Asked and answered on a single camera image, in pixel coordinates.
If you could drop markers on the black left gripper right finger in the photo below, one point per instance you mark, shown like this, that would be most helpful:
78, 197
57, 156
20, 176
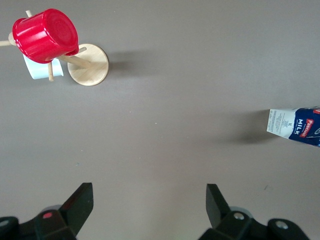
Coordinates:
232, 225

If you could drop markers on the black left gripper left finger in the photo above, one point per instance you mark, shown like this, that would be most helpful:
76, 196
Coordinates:
60, 222

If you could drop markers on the blue white milk carton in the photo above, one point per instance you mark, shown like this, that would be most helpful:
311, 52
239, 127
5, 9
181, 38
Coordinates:
301, 126

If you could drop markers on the small white cup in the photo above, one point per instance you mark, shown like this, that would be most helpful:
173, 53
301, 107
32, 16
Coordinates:
37, 72

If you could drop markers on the red plastic cup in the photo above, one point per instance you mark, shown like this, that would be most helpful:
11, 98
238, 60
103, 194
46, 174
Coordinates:
47, 35

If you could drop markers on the wooden mug tree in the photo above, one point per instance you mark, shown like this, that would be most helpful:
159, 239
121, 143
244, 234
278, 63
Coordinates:
87, 72

